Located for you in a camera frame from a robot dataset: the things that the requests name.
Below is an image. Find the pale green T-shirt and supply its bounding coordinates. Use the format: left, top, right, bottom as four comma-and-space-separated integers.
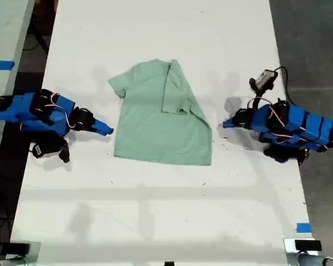
108, 58, 213, 167

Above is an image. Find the short blue tape piece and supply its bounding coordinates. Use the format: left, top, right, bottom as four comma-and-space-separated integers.
296, 222, 312, 234

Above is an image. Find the small black box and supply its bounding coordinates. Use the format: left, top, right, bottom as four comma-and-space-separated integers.
4, 242, 31, 256

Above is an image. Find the grey metal pipe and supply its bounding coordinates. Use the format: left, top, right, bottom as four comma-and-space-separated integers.
296, 252, 333, 266

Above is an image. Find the curved black camera stalk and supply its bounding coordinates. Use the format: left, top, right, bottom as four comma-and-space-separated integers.
252, 90, 264, 111

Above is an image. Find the short black camera stalk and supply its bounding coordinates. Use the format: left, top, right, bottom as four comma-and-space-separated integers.
58, 140, 71, 163

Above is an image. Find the black camera box with label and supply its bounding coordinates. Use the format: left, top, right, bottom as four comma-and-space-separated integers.
30, 135, 64, 160

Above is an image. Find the black grey camera box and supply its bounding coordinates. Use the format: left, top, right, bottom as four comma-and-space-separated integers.
249, 69, 279, 93

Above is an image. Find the black camera cable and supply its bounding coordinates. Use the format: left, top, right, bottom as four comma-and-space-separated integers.
274, 65, 294, 105

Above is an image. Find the metal table clamp bracket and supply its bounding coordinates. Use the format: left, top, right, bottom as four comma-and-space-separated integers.
283, 237, 323, 266
4, 241, 42, 262

